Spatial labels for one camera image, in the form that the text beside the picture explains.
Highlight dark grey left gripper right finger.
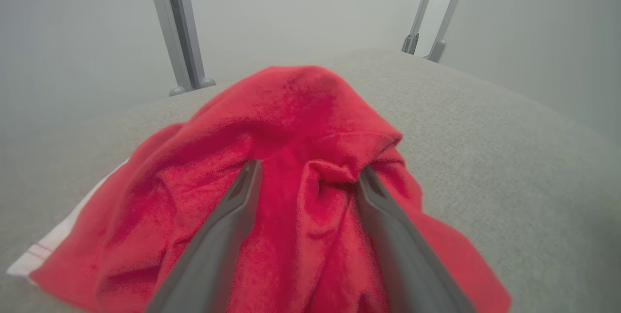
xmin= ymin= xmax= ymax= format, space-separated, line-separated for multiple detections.
xmin=356 ymin=165 xmax=477 ymax=313

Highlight red shorts with white stripe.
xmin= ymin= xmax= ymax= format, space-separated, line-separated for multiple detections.
xmin=6 ymin=65 xmax=512 ymax=313

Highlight slim grey partition post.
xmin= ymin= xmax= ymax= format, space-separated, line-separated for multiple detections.
xmin=402 ymin=0 xmax=441 ymax=55
xmin=427 ymin=0 xmax=474 ymax=63

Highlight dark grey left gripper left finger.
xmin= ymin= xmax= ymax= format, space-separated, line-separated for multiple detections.
xmin=145 ymin=159 xmax=263 ymax=313

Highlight grey double partition post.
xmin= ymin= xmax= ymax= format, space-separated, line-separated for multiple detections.
xmin=145 ymin=0 xmax=216 ymax=97

